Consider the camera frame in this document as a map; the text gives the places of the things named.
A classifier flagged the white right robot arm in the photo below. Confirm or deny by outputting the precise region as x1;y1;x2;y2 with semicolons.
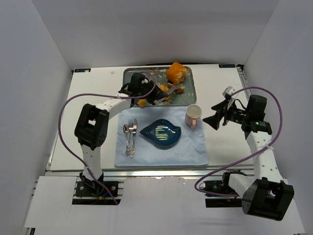
203;94;294;221

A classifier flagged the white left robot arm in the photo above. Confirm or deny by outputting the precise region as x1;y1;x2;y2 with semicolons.
74;73;172;196

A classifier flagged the brown bread slice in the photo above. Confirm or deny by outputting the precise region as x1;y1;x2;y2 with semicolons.
167;83;185;94

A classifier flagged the large orange bread loaf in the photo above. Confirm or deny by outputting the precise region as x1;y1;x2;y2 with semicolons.
166;62;188;85

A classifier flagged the teal floral rectangular tray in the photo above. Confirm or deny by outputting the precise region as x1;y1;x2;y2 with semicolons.
123;66;197;106

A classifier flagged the pink mug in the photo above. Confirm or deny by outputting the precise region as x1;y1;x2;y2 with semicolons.
185;104;202;129

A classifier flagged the dark blue leaf plate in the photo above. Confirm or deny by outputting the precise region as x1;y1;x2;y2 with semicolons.
139;118;182;148

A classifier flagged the silver fork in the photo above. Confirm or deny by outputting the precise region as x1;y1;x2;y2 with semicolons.
125;119;133;156

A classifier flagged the light blue cloth placemat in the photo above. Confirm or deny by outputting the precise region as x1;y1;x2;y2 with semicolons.
114;106;209;167

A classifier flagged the silver spoon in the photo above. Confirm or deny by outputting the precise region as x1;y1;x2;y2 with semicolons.
123;124;129;135

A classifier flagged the silver knife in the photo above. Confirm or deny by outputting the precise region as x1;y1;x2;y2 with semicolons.
130;118;137;158

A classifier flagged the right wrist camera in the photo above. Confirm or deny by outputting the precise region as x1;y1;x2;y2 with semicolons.
223;86;235;98

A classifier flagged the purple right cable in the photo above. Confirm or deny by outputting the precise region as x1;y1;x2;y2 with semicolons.
194;86;283;198

